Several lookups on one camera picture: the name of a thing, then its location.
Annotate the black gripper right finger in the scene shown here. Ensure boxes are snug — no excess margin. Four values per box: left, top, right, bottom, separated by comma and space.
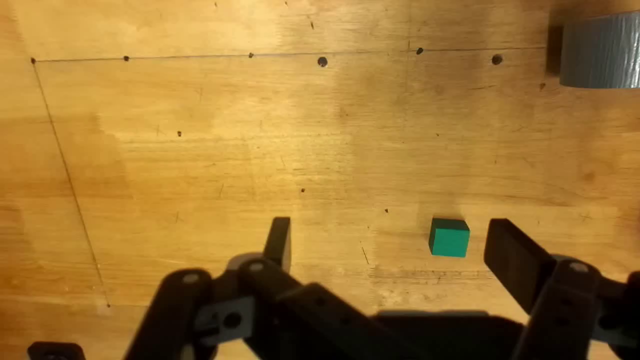
481, 216, 640, 360

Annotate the green cube block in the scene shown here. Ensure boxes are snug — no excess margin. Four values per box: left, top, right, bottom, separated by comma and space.
427, 216, 472, 259

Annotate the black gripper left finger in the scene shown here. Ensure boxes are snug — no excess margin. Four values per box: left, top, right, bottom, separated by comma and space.
121, 216, 427, 360

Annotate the grey duct tape roll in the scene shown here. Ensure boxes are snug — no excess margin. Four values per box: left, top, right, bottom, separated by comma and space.
545, 10, 640, 89

